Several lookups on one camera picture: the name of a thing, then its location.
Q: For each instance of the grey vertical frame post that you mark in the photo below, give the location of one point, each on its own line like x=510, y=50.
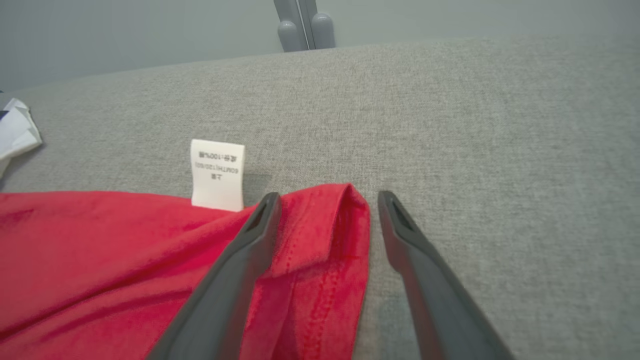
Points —
x=305, y=25

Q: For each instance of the grey fabric sofa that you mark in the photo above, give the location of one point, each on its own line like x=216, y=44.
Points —
x=500, y=150

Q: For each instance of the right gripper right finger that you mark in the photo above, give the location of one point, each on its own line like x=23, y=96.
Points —
x=435, y=300

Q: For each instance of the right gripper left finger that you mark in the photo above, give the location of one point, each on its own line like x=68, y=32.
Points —
x=235, y=295

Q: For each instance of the red garment with white trim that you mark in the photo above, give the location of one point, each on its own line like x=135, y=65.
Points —
x=100, y=270

